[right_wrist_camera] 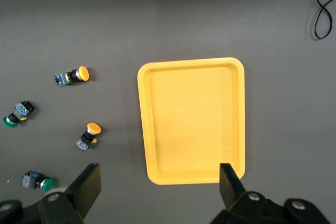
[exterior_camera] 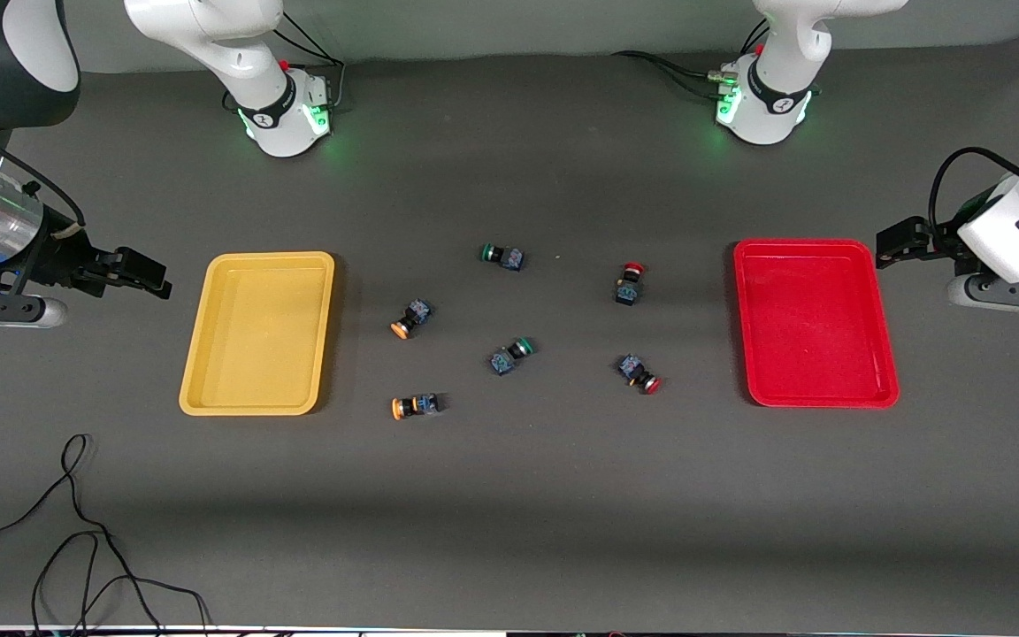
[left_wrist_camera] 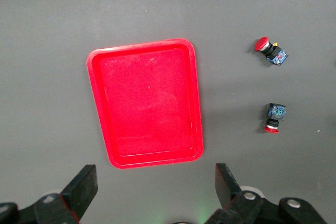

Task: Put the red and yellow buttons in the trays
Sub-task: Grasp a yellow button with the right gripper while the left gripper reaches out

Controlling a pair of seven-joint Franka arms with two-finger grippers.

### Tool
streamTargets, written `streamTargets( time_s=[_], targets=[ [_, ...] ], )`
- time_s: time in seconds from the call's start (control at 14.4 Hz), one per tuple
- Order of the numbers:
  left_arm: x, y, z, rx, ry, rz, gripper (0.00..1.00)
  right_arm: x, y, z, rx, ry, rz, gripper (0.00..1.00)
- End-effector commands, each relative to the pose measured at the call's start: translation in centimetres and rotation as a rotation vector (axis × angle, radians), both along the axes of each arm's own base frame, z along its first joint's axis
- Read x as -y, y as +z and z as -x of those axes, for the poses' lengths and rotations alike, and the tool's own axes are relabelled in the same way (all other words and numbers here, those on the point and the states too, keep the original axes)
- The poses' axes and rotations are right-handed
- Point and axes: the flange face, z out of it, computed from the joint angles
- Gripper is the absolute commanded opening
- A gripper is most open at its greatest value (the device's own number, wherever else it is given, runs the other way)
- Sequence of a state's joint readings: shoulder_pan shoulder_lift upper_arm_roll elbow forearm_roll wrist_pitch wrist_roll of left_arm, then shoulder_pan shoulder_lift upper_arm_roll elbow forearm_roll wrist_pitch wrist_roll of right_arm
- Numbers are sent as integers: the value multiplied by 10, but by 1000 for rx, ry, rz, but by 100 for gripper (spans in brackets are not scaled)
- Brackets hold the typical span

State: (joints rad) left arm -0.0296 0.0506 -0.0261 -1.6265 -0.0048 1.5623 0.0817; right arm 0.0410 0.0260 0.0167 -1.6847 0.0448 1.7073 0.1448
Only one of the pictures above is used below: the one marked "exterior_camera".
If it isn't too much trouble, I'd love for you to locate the thin black loose table cable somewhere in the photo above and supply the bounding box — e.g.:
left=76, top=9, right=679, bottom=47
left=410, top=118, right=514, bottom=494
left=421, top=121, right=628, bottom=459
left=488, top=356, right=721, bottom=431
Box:
left=0, top=433, right=211, bottom=637

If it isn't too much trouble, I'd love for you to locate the red plastic tray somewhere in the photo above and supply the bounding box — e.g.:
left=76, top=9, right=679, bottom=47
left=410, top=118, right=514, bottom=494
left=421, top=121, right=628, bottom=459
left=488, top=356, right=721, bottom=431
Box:
left=732, top=238, right=901, bottom=410

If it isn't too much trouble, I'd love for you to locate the green push button switch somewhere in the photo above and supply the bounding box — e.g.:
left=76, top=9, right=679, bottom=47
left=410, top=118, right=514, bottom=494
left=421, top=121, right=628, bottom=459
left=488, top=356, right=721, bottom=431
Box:
left=488, top=337, right=536, bottom=377
left=479, top=243, right=526, bottom=272

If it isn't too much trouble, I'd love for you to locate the long black left base cable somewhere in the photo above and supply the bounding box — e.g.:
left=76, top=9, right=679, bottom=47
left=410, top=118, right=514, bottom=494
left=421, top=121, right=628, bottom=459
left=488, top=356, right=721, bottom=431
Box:
left=611, top=50, right=733, bottom=96

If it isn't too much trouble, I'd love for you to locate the yellow plastic tray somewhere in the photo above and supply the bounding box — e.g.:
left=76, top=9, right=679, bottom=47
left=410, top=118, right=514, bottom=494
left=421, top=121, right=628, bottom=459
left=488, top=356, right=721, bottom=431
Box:
left=178, top=251, right=336, bottom=417

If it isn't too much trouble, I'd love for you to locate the black right arm base cable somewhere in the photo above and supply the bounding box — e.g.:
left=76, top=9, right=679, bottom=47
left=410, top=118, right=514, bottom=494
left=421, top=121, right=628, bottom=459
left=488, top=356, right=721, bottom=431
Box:
left=272, top=12, right=348, bottom=114

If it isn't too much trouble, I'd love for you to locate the yellow push button switch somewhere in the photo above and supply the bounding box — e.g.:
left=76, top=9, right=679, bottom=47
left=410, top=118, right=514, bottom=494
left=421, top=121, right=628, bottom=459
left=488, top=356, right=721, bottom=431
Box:
left=389, top=298, right=436, bottom=342
left=391, top=393, right=446, bottom=421

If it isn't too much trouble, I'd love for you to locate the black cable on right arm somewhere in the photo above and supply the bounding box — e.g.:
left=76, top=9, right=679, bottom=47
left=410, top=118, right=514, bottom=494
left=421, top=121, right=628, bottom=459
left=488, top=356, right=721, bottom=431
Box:
left=0, top=113, right=88, bottom=227

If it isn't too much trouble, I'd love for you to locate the red push button switch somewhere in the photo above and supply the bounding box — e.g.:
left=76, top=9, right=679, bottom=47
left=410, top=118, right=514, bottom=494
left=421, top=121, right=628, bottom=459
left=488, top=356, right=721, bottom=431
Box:
left=618, top=354, right=663, bottom=395
left=614, top=262, right=647, bottom=307

